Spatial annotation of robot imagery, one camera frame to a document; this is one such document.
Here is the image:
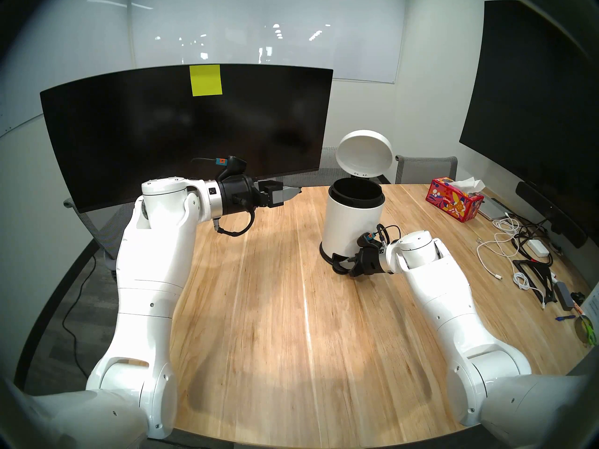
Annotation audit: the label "black triangular stand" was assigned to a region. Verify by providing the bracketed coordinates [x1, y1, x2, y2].
[512, 259, 560, 304]

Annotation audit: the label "black left gripper cable loop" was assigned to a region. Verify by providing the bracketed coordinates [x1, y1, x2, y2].
[213, 210, 256, 237]

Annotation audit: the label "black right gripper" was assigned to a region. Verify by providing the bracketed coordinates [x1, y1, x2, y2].
[335, 246, 389, 278]

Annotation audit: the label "black cable tangle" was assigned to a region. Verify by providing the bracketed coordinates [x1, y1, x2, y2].
[512, 214, 557, 266]

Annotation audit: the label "black floor cable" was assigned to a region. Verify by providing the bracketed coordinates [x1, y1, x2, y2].
[62, 254, 96, 378]

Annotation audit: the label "curved black computer monitor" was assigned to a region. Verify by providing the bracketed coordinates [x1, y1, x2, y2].
[40, 64, 334, 214]

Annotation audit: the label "grey mesh office chair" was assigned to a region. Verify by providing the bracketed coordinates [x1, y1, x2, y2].
[281, 145, 342, 187]
[395, 155, 458, 185]

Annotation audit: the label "black right wrist cables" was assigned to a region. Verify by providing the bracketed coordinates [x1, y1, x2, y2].
[374, 224, 402, 247]

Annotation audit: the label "silver laptop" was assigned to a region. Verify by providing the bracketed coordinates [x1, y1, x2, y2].
[477, 193, 511, 221]

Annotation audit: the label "white trash can lid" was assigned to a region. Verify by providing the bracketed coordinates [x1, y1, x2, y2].
[336, 130, 394, 178]

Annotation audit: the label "pink patterned tissue box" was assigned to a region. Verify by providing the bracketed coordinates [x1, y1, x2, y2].
[425, 177, 485, 223]

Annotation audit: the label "yellow sticky note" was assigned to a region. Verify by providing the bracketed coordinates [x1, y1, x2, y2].
[189, 65, 223, 97]

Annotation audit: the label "white paper sign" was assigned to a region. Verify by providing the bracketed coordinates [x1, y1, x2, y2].
[583, 284, 599, 329]

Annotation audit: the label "grey adapter hub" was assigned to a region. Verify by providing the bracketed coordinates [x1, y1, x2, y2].
[555, 281, 576, 311]

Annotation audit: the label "white pedal trash can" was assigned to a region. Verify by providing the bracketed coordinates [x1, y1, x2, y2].
[320, 177, 386, 262]

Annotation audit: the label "glass wall whiteboard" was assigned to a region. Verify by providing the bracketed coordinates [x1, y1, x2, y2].
[130, 0, 407, 84]

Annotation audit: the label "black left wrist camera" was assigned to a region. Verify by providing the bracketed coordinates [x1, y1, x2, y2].
[218, 156, 247, 180]

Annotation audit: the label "black trash can pedal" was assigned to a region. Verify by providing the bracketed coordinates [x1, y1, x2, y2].
[331, 254, 358, 275]

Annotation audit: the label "coiled white cable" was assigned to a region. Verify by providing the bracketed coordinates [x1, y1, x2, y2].
[512, 271, 547, 309]

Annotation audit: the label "long white charging cable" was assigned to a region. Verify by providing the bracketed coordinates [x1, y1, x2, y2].
[476, 217, 521, 281]

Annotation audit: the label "large black wall television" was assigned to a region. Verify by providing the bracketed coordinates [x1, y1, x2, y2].
[460, 0, 599, 224]

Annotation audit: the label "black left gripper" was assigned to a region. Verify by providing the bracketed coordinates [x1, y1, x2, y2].
[219, 173, 302, 217]

